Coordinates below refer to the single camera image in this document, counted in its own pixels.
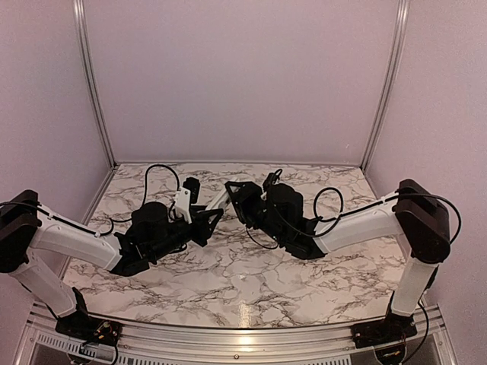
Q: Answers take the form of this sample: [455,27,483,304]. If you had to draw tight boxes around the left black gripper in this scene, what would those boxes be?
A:
[148,205,224,261]

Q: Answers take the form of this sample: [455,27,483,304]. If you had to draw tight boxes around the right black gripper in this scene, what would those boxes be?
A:
[224,182,286,245]

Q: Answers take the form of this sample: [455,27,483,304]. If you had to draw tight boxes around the white remote control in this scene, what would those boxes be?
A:
[205,186,231,211]

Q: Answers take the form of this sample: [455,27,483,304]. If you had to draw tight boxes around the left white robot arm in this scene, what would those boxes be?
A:
[1,189,228,338]

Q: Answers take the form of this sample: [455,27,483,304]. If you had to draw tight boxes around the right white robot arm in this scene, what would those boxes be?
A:
[225,176,458,341]

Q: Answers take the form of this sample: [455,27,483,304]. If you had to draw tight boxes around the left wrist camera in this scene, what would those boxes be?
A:
[173,177,201,224]

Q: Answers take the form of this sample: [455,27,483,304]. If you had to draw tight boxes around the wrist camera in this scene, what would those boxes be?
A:
[173,177,201,224]
[263,168,283,194]

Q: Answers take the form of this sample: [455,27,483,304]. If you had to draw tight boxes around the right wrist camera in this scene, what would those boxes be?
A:
[263,168,283,194]

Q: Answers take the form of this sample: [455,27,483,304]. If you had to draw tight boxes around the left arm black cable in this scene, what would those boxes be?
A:
[110,163,183,229]

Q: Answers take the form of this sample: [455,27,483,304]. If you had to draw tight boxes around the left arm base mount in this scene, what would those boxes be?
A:
[56,316,122,346]

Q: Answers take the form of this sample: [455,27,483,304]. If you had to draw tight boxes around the front aluminium rail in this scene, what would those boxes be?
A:
[22,307,454,365]

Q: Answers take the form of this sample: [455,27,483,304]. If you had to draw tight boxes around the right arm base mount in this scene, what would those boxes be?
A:
[351,314,418,348]

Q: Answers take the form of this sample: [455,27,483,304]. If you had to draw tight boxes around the left aluminium frame post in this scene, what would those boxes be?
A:
[73,0,117,170]

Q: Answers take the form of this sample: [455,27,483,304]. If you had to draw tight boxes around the aluminium frame post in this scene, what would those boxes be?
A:
[73,0,117,170]
[360,0,411,175]

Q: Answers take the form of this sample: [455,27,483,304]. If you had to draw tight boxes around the right aluminium frame post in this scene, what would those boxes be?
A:
[360,0,411,175]

